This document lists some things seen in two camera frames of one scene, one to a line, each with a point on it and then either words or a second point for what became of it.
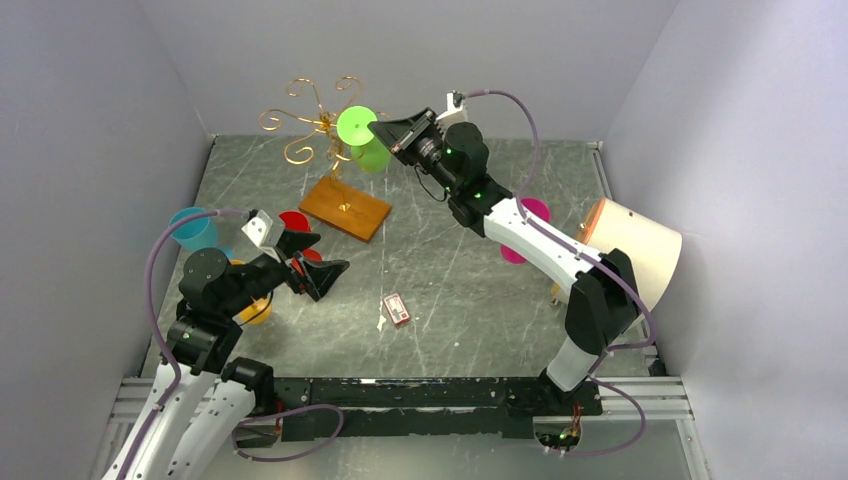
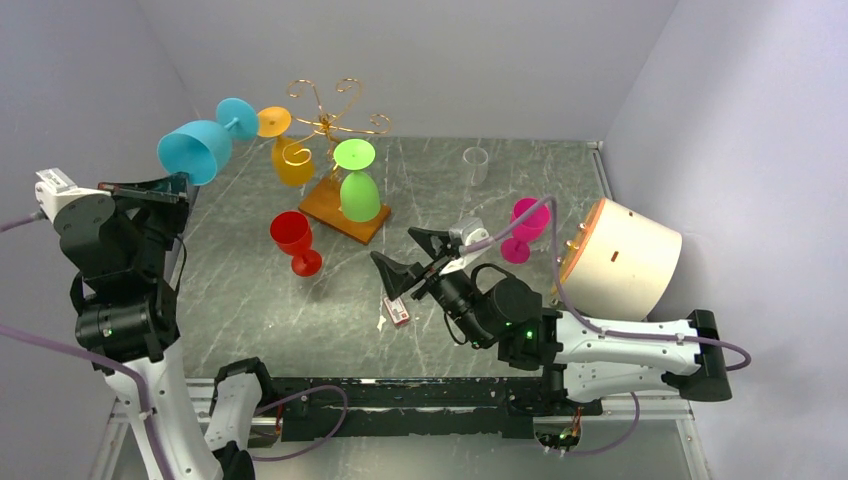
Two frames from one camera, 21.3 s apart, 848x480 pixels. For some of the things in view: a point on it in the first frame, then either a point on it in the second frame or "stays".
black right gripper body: x=427 y=155 → x=456 y=293
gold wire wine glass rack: x=333 y=202 stays
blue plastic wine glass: x=195 y=234 → x=202 y=149
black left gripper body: x=265 y=272 → x=158 y=220
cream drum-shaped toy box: x=650 y=249 stays
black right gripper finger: x=403 y=155 → x=433 y=241
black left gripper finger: x=293 y=241 → x=165 y=189
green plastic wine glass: x=353 y=129 → x=359 y=196
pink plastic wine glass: x=539 y=209 stays
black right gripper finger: x=400 y=132 → x=398 y=278
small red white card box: x=396 y=309 stays
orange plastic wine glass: x=261 y=308 → x=293 y=162
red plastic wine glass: x=297 y=221 stays
